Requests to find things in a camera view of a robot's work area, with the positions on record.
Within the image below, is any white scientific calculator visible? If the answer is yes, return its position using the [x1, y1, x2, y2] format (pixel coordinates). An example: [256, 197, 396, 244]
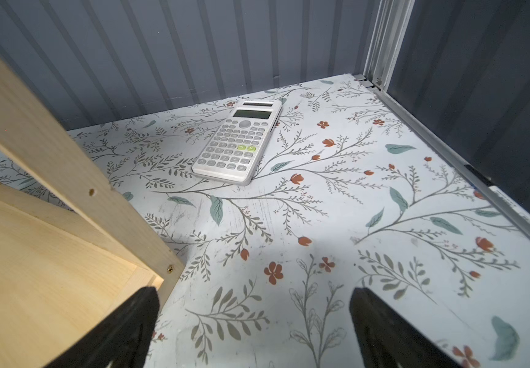
[191, 100, 283, 186]

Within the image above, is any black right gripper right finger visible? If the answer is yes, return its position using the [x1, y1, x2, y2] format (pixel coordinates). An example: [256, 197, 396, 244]
[349, 288, 460, 367]

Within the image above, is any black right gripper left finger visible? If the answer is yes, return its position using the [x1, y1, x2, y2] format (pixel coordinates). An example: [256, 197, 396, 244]
[47, 287, 159, 367]

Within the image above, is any light wooden two-tier shelf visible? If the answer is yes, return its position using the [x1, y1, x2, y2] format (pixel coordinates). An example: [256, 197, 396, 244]
[0, 59, 184, 367]

